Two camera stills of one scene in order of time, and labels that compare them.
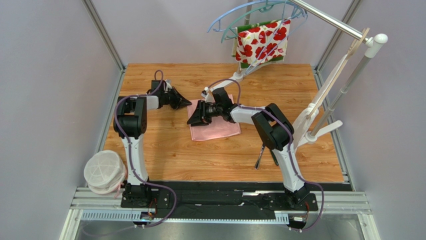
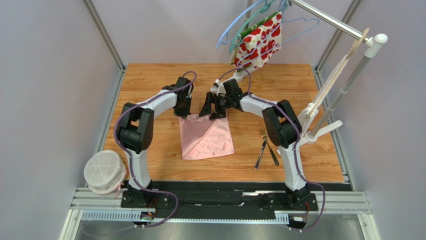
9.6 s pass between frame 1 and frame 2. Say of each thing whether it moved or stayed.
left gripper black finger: moved
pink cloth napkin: moved
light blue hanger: moved
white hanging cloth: stayed
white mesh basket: stayed
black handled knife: stayed
